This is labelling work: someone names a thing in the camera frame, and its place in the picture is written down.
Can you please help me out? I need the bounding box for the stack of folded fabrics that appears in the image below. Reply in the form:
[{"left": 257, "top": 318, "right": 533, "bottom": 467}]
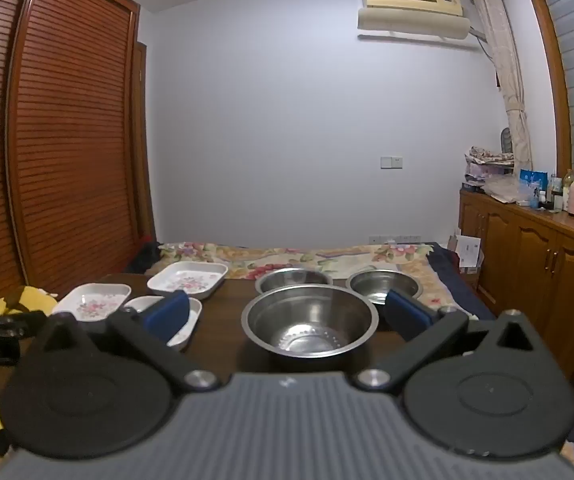
[{"left": 464, "top": 145, "right": 518, "bottom": 192}]

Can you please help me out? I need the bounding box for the dark blue blanket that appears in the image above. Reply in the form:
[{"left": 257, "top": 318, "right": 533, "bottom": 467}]
[{"left": 427, "top": 242, "right": 498, "bottom": 322}]

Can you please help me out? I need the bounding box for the small stainless steel bowl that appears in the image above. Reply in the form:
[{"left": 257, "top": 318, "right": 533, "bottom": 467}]
[
  {"left": 345, "top": 269, "right": 424, "bottom": 306},
  {"left": 255, "top": 267, "right": 335, "bottom": 295}
]

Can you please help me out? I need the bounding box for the beige patterned curtain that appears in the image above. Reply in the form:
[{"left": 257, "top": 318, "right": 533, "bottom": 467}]
[{"left": 469, "top": 0, "right": 533, "bottom": 173}]

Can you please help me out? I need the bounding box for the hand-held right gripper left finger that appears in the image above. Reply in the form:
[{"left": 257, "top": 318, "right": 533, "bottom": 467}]
[{"left": 27, "top": 289, "right": 221, "bottom": 396}]

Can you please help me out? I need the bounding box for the dark cloth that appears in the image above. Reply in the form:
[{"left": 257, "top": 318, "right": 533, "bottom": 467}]
[{"left": 129, "top": 240, "right": 164, "bottom": 277}]

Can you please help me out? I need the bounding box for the white wall outlet strip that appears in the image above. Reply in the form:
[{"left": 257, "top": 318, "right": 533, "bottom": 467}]
[{"left": 369, "top": 233, "right": 422, "bottom": 245}]

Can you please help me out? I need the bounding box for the yellow black cloth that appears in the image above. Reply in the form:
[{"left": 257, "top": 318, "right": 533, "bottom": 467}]
[{"left": 0, "top": 285, "right": 61, "bottom": 458}]

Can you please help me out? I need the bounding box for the clear plastic bag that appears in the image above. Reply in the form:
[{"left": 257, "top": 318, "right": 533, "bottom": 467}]
[{"left": 484, "top": 177, "right": 534, "bottom": 206}]

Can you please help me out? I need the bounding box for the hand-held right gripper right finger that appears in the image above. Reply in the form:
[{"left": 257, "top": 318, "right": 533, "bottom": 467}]
[{"left": 347, "top": 288, "right": 542, "bottom": 396}]

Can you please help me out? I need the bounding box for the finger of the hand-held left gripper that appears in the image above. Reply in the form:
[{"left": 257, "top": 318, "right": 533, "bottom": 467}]
[{"left": 0, "top": 309, "right": 48, "bottom": 340}]

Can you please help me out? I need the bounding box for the blue printed box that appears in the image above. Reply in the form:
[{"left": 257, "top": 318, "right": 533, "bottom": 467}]
[{"left": 519, "top": 169, "right": 550, "bottom": 204}]

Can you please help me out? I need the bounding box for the wooden louvered wardrobe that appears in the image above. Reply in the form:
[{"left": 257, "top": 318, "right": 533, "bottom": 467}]
[{"left": 0, "top": 0, "right": 158, "bottom": 306}]

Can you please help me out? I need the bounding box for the floral bed blanket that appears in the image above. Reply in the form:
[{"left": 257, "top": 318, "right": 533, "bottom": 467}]
[{"left": 157, "top": 241, "right": 468, "bottom": 319}]

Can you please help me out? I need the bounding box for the wooden window frame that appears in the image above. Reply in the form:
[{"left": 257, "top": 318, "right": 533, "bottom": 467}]
[{"left": 521, "top": 0, "right": 574, "bottom": 192}]

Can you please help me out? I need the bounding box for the green glass bottle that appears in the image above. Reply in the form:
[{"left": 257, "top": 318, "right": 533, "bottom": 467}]
[{"left": 561, "top": 168, "right": 574, "bottom": 211}]

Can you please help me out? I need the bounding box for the wooden sideboard cabinet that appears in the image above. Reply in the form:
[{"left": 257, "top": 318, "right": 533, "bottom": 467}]
[{"left": 459, "top": 187, "right": 574, "bottom": 411}]

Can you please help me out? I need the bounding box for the beige wall air conditioner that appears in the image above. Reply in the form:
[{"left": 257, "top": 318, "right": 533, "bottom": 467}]
[{"left": 357, "top": 0, "right": 472, "bottom": 42}]

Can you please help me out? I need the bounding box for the large stainless steel bowl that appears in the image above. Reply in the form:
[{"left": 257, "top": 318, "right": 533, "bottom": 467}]
[{"left": 241, "top": 284, "right": 380, "bottom": 359}]

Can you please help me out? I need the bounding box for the white floral rectangular plate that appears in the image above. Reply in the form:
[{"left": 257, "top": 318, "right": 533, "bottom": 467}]
[
  {"left": 51, "top": 283, "right": 133, "bottom": 322},
  {"left": 147, "top": 261, "right": 229, "bottom": 300},
  {"left": 124, "top": 295, "right": 203, "bottom": 352}
]

